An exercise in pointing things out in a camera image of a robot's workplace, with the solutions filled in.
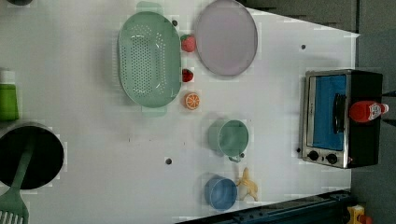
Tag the green mug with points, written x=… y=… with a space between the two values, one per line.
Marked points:
x=229 y=137

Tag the light red toy strawberry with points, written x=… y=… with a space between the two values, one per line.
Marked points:
x=188 y=43

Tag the blue cup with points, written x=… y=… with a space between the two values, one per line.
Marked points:
x=220 y=193

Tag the dark red toy strawberry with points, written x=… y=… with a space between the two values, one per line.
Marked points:
x=187 y=75

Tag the green slotted spatula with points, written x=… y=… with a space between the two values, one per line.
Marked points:
x=12 y=206

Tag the green bottle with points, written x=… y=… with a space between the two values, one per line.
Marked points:
x=8 y=96

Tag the lilac round plate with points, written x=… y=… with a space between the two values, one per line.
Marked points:
x=226 y=38

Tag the red plush ketchup bottle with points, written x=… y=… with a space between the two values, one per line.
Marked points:
x=365 y=111

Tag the green perforated colander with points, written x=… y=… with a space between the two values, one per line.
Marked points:
x=149 y=59

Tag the toy orange slice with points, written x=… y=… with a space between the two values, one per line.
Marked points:
x=192 y=100

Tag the peeled toy banana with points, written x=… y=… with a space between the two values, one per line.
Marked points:
x=246 y=187

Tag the black toaster oven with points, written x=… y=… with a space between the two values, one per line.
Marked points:
x=330 y=136

